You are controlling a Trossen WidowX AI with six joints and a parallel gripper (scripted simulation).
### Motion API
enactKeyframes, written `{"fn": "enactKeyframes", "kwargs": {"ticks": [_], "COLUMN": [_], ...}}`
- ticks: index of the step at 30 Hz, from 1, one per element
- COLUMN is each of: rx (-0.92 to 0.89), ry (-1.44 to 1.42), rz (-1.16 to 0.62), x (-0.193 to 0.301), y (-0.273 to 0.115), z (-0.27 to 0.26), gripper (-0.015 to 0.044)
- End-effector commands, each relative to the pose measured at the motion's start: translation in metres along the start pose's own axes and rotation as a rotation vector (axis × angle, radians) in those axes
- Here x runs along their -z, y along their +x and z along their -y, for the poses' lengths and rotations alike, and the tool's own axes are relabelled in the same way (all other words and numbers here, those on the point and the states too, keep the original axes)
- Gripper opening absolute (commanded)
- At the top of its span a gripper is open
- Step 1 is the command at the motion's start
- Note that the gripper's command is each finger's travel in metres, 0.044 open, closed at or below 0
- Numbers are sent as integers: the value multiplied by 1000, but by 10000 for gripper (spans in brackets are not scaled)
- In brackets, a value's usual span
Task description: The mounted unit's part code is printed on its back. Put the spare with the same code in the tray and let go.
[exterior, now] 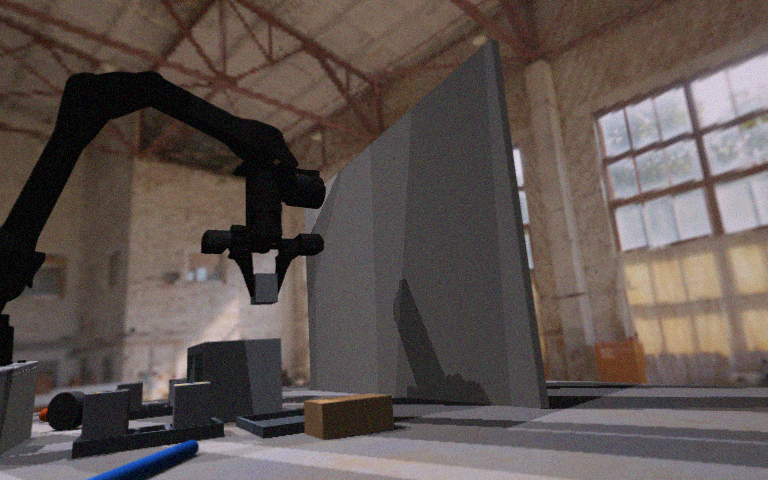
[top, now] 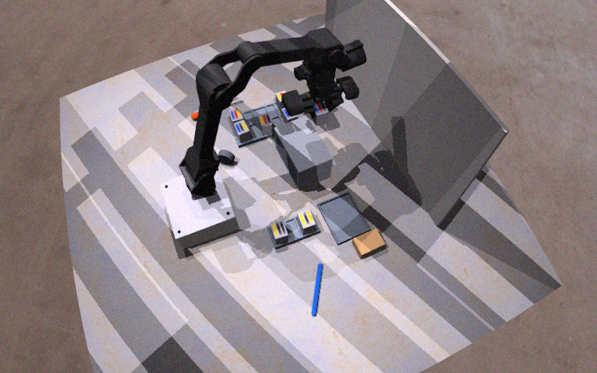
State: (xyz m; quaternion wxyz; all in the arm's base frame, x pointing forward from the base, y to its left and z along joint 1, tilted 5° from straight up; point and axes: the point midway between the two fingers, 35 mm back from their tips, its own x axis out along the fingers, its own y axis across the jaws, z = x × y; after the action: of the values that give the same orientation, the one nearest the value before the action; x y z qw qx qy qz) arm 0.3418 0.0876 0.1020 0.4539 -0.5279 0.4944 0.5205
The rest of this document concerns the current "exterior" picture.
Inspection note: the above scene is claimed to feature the brown rectangular block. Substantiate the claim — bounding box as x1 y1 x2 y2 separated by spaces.
304 393 394 440

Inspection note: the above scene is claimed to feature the blue cylinder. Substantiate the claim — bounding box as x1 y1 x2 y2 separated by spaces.
87 440 198 480

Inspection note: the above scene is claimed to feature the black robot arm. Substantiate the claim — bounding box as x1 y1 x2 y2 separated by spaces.
0 71 326 366

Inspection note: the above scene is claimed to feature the orange-handled screwdriver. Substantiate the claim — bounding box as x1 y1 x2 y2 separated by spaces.
39 401 158 422

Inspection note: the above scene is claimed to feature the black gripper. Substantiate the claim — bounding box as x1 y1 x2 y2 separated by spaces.
201 198 324 297

